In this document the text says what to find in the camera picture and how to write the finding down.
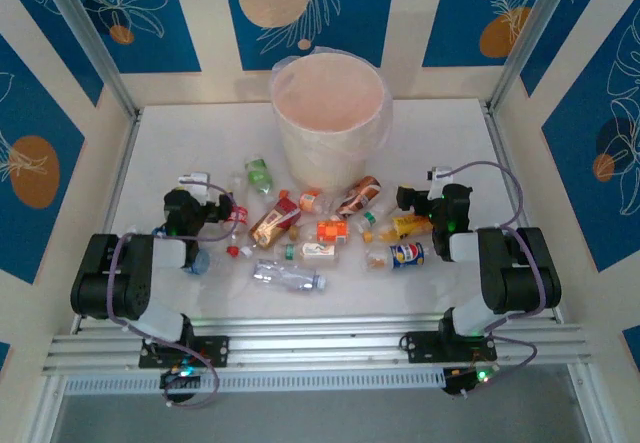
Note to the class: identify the green label clear bottle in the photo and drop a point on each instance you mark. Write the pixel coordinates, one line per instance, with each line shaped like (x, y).
(257, 175)

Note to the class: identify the blue label white cap bottle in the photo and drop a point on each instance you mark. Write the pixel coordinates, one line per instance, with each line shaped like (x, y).
(202, 262)

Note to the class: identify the red cola label bottle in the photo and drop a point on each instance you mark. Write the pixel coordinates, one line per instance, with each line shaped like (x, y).
(239, 215)

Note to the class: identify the crushed clear water bottle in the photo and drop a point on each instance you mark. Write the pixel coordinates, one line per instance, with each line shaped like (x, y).
(285, 275)

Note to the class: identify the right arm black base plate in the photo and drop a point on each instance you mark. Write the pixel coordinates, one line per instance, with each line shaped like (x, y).
(425, 345)

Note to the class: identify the aluminium side rail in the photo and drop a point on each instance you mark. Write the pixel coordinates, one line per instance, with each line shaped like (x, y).
(495, 128)
(121, 163)

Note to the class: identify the yellow orange label bottle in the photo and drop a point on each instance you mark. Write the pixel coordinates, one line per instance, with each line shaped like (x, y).
(407, 224)

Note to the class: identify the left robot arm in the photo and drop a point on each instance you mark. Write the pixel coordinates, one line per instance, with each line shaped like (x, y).
(110, 283)

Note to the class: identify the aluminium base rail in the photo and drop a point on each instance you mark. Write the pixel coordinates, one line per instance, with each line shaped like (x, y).
(320, 343)

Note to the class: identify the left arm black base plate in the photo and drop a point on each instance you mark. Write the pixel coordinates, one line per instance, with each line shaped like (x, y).
(215, 350)

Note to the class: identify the aluminium lower frame bar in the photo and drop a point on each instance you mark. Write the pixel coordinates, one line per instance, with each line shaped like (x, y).
(585, 403)
(42, 413)

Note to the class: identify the cream round waste bin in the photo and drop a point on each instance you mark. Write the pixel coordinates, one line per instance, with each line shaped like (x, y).
(325, 163)

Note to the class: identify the aluminium frame post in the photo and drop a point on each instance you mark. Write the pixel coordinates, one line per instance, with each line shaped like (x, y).
(85, 33)
(530, 33)

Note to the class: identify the blue Pepsi label bottle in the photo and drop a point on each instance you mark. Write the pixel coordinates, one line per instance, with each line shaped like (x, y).
(406, 255)

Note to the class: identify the copper foil packet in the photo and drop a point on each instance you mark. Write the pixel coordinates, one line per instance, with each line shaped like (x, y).
(360, 193)

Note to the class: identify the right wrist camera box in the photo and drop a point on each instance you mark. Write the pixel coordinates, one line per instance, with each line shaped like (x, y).
(441, 173)

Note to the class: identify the white label green cap bottle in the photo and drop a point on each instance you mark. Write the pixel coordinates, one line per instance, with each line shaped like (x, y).
(315, 252)

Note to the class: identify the translucent plastic bin liner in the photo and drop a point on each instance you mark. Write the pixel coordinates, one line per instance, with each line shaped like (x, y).
(330, 93)

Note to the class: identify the orange cap orange label bottle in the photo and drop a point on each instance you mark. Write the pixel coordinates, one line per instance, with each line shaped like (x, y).
(310, 202)

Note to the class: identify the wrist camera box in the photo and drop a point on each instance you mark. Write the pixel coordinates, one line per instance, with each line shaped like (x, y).
(441, 173)
(197, 185)

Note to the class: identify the small clear green cap bottle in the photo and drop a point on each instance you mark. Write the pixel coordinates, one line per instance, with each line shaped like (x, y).
(370, 218)

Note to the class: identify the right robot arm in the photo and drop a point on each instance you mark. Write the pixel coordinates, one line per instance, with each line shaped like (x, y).
(525, 273)

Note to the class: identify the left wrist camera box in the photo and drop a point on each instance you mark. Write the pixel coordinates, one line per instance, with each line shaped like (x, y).
(197, 185)

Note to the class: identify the orange label juice bottle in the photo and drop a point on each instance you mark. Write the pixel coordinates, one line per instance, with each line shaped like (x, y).
(332, 230)

